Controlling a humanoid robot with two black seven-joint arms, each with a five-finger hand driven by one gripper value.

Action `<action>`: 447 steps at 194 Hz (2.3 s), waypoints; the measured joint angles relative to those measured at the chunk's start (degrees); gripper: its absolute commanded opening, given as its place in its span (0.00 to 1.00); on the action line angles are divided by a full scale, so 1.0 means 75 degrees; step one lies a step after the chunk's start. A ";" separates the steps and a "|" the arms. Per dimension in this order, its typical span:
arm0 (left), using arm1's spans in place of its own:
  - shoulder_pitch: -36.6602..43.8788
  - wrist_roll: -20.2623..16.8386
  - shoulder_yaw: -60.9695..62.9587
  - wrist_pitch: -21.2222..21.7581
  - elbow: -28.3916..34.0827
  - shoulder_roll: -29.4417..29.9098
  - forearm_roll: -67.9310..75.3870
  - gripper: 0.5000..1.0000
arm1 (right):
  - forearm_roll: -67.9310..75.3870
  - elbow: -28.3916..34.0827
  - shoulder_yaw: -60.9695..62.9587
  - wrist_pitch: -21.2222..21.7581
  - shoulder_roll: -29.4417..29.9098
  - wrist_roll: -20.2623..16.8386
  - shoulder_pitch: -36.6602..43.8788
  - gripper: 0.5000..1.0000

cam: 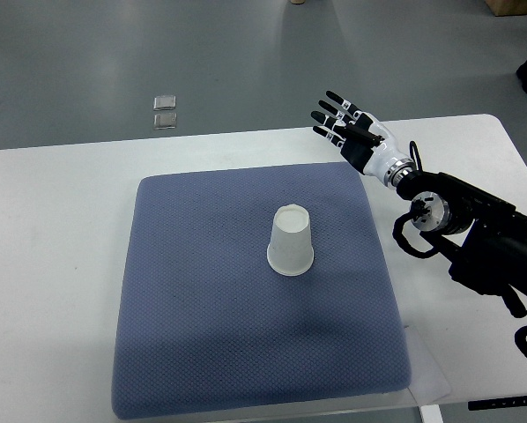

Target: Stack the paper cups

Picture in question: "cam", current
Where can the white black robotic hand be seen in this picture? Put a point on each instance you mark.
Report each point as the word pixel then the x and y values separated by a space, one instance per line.
pixel 363 141

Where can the black table control panel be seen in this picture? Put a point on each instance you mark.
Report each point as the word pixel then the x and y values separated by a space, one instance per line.
pixel 497 403

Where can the blue textured cushion mat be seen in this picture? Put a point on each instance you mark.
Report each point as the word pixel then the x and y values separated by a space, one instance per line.
pixel 206 324

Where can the wooden box top right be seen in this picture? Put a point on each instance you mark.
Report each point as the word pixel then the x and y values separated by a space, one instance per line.
pixel 504 8

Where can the upper metal floor plate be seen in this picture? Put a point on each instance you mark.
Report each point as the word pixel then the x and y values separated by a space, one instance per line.
pixel 164 102

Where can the white paper cup on mat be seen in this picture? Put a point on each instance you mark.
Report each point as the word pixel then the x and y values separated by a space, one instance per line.
pixel 290 252

